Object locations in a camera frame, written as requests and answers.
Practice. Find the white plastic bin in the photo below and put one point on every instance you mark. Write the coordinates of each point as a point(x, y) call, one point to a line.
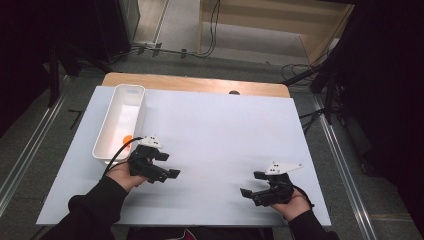
point(120, 116)

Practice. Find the person's lap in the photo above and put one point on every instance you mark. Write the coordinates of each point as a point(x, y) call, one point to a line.
point(200, 234)

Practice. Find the person's right hand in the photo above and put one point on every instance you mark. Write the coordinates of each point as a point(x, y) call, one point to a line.
point(293, 206)

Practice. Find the black stand legs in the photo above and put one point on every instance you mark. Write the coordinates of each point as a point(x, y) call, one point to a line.
point(308, 118)

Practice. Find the metal floor rail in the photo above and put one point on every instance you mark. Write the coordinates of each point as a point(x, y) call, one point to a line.
point(30, 156)
point(346, 180)

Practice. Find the black cabinet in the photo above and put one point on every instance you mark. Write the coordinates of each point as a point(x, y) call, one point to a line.
point(113, 26)

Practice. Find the light wooden shelf unit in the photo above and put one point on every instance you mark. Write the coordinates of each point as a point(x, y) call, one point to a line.
point(266, 20)

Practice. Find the dark metal stand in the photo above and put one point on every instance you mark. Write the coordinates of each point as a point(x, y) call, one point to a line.
point(54, 76)

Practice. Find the white board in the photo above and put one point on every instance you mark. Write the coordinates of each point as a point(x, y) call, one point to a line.
point(216, 126)

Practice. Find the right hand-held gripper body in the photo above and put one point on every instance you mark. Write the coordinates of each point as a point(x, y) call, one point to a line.
point(276, 191)

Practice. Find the wooden table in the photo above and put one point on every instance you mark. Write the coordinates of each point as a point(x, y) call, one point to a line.
point(186, 82)

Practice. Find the person's left hand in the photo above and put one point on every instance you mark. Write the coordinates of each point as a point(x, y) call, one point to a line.
point(125, 178)

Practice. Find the power strip with plugs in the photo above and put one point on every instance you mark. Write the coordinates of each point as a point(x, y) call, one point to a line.
point(156, 49)

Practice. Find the orange ball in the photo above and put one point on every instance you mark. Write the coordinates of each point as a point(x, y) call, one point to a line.
point(126, 140)

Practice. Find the black curtain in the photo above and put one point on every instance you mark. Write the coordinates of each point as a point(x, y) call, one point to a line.
point(386, 100)

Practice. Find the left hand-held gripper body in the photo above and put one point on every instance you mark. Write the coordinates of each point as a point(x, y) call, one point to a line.
point(143, 165)

